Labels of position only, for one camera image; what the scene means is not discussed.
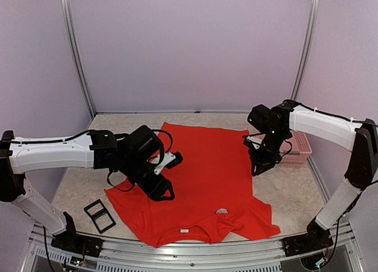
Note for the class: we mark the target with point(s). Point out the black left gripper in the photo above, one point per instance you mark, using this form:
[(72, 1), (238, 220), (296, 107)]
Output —
[(155, 191)]

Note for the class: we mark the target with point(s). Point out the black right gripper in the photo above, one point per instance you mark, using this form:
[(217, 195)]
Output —
[(262, 164)]

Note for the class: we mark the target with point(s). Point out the red t-shirt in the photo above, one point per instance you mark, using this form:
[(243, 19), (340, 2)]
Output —
[(216, 172)]

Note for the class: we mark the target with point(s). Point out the blue brooch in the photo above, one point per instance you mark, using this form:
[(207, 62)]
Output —
[(222, 211)]

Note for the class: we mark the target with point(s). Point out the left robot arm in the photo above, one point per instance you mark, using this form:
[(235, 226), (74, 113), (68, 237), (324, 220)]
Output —
[(140, 156)]

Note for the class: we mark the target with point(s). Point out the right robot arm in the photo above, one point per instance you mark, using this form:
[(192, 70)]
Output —
[(277, 125)]

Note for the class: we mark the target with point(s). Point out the black open brooch box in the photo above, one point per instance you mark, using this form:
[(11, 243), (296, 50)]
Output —
[(100, 216)]

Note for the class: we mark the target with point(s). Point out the pink plastic basket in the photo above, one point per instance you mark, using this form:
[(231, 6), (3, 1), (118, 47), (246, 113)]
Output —
[(295, 150)]

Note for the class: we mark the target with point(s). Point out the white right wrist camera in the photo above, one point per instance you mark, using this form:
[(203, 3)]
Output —
[(252, 141)]

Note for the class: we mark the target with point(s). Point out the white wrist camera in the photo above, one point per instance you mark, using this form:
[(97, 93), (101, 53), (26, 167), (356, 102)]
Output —
[(252, 141), (169, 161)]

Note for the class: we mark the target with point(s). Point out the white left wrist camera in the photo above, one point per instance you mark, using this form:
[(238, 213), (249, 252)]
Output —
[(169, 161)]

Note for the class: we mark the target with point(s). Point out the front aluminium rail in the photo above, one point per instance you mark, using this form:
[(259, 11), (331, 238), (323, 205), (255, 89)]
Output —
[(119, 254)]

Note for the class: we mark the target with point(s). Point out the right aluminium frame post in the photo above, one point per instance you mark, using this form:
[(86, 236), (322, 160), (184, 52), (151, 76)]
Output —
[(306, 48)]

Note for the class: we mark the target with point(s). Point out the aluminium frame post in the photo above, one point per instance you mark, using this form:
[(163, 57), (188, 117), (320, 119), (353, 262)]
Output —
[(78, 65), (306, 48)]

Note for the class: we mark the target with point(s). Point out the left aluminium frame post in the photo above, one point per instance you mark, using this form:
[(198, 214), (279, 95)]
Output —
[(78, 65)]

